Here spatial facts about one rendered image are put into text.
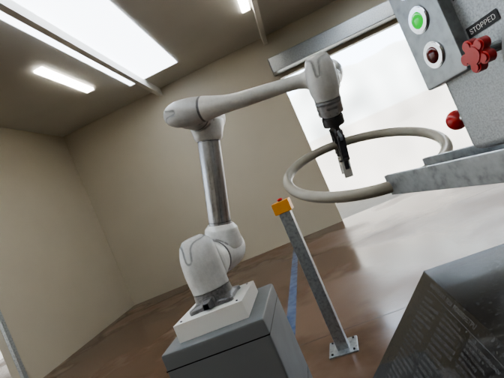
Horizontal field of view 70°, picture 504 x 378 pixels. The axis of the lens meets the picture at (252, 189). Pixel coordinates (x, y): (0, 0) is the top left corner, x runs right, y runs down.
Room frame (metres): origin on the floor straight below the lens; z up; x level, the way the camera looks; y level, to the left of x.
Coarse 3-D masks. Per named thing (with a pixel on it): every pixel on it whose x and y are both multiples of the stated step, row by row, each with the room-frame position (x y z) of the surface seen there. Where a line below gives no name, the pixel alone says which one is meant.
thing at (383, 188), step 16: (384, 128) 1.23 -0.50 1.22; (400, 128) 1.18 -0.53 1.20; (416, 128) 1.13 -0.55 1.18; (336, 144) 1.28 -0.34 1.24; (448, 144) 0.94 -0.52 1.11; (304, 160) 1.24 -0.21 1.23; (288, 176) 1.12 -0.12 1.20; (288, 192) 1.05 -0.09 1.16; (304, 192) 0.97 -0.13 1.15; (320, 192) 0.93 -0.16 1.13; (336, 192) 0.90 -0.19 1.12; (352, 192) 0.88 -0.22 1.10; (368, 192) 0.86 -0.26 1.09; (384, 192) 0.86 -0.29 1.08
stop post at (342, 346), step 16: (272, 208) 2.39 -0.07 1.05; (288, 208) 2.36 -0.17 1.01; (288, 224) 2.39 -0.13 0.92; (304, 256) 2.39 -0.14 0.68; (304, 272) 2.40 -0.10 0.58; (320, 288) 2.39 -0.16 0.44; (320, 304) 2.40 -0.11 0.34; (336, 320) 2.38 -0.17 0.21; (336, 336) 2.39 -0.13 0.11; (352, 336) 2.49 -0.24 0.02; (336, 352) 2.39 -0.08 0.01; (352, 352) 2.32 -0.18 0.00
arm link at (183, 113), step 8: (176, 104) 1.39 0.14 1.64; (184, 104) 1.37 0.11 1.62; (192, 104) 1.36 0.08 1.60; (168, 112) 1.42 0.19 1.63; (176, 112) 1.39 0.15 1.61; (184, 112) 1.37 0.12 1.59; (192, 112) 1.36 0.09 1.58; (168, 120) 1.43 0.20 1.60; (176, 120) 1.40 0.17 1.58; (184, 120) 1.39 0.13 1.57; (192, 120) 1.38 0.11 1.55; (200, 120) 1.39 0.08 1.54; (184, 128) 1.48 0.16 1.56; (192, 128) 1.47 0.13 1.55; (200, 128) 1.50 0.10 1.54
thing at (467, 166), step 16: (432, 160) 0.85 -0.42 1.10; (448, 160) 0.80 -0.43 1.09; (464, 160) 0.60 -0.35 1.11; (480, 160) 0.57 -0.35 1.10; (496, 160) 0.54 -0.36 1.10; (384, 176) 0.87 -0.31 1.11; (400, 176) 0.80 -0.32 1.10; (416, 176) 0.74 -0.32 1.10; (432, 176) 0.70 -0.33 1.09; (448, 176) 0.65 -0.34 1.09; (464, 176) 0.61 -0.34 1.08; (480, 176) 0.58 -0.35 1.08; (496, 176) 0.55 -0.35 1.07; (400, 192) 0.83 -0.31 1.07
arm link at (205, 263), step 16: (192, 240) 1.41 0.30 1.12; (208, 240) 1.43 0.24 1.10; (192, 256) 1.38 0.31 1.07; (208, 256) 1.39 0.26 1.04; (224, 256) 1.47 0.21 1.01; (192, 272) 1.37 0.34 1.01; (208, 272) 1.37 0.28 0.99; (224, 272) 1.42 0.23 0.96; (192, 288) 1.39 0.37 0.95; (208, 288) 1.37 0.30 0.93
